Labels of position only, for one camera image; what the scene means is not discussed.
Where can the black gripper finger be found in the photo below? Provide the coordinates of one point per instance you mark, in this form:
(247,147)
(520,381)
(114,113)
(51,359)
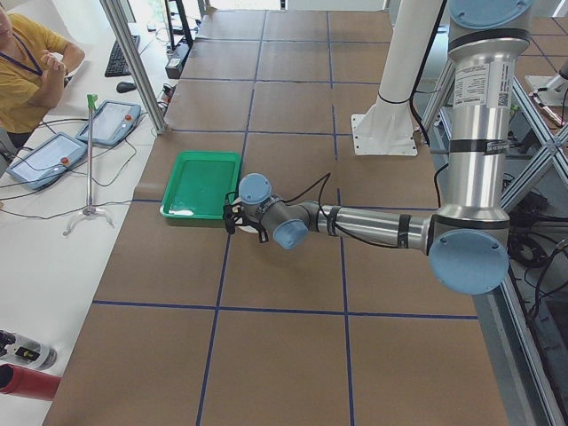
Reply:
(229,220)
(263,236)

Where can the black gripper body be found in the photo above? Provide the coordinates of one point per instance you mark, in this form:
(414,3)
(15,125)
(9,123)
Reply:
(249,223)

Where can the white round plate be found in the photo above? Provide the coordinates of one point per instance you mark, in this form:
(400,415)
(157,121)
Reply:
(247,228)

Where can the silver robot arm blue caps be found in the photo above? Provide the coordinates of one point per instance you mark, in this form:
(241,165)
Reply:
(465,239)

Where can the green plastic tray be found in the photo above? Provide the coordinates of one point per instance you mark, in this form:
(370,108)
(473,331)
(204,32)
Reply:
(200,184)

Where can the far teach pendant tablet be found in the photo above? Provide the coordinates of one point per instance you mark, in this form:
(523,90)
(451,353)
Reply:
(113,121)

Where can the teach pendant tablet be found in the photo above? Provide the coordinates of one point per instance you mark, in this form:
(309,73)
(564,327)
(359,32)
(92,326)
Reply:
(113,121)
(48,162)

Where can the black computer mouse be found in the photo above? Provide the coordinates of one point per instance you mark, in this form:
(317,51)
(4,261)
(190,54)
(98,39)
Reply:
(124,87)

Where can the metal reacher grabber stick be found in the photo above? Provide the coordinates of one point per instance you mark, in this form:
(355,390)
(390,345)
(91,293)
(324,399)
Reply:
(90,211)

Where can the near teach pendant tablet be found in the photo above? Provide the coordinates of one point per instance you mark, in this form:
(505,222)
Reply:
(48,162)

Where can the black keyboard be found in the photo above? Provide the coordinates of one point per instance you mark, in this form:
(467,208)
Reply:
(117,64)

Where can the clear water bottle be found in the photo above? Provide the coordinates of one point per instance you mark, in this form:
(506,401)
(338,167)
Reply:
(26,352)

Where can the person in yellow shirt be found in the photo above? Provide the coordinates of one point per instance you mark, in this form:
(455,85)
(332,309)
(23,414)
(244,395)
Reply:
(35,62)

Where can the red bottle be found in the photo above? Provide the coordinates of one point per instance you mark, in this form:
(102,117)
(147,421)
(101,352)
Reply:
(28,383)

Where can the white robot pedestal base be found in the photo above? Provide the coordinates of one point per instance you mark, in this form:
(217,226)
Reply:
(387,128)

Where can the aluminium frame post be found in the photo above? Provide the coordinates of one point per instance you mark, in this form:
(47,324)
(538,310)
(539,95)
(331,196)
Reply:
(118,22)

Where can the aluminium side frame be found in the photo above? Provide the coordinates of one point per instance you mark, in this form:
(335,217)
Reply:
(528,312)

